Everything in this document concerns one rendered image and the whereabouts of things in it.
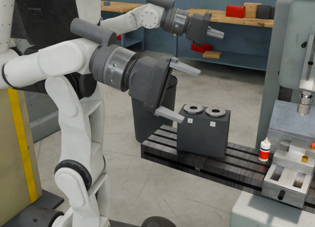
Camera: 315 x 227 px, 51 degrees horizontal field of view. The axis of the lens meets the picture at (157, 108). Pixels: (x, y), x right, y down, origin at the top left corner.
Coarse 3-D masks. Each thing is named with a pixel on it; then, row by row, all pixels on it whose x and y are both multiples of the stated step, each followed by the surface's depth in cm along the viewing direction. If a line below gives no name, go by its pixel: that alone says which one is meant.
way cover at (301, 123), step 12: (276, 108) 168; (288, 108) 166; (312, 108) 161; (276, 120) 168; (288, 120) 165; (300, 120) 163; (312, 120) 161; (276, 132) 167; (288, 132) 165; (300, 132) 162; (312, 132) 160; (276, 144) 165
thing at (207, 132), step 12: (192, 108) 152; (204, 108) 153; (216, 108) 150; (192, 120) 146; (204, 120) 144; (216, 120) 143; (228, 120) 146; (180, 132) 151; (192, 132) 149; (204, 132) 147; (216, 132) 145; (228, 132) 155; (180, 144) 153; (192, 144) 151; (204, 144) 149; (216, 144) 147; (216, 156) 150
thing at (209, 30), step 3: (210, 27) 116; (207, 30) 115; (210, 30) 115; (213, 30) 116; (216, 30) 117; (210, 33) 116; (213, 33) 116; (216, 33) 116; (219, 33) 116; (222, 33) 116; (222, 36) 116
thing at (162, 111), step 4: (160, 108) 71; (164, 108) 71; (156, 112) 70; (160, 112) 69; (164, 112) 70; (168, 112) 70; (172, 112) 71; (164, 116) 69; (168, 116) 69; (172, 116) 69; (176, 116) 69; (180, 116) 70; (172, 120) 69; (176, 120) 69; (180, 120) 69
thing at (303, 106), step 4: (300, 100) 125; (304, 100) 123; (308, 100) 123; (312, 100) 124; (300, 104) 125; (304, 104) 124; (308, 104) 124; (300, 108) 125; (304, 108) 124; (308, 108) 124; (300, 112) 126; (304, 112) 125; (308, 112) 125
